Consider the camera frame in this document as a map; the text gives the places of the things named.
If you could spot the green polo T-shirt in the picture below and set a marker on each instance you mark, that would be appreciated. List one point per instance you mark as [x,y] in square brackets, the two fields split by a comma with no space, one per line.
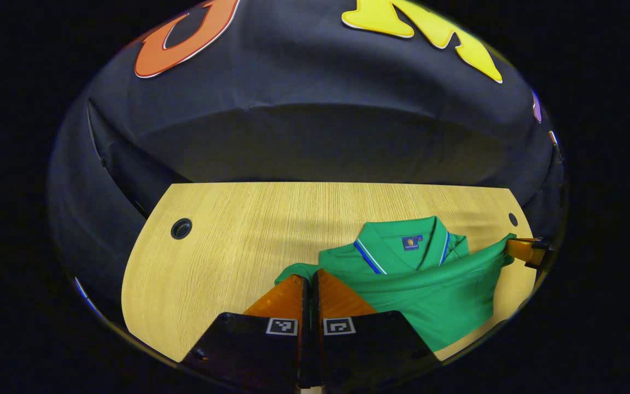
[435,295]

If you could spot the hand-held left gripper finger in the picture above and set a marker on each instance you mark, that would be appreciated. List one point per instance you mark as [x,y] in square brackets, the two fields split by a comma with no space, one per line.
[304,306]
[318,306]

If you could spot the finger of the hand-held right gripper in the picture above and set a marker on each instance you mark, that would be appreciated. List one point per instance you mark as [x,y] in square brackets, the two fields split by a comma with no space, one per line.
[528,250]

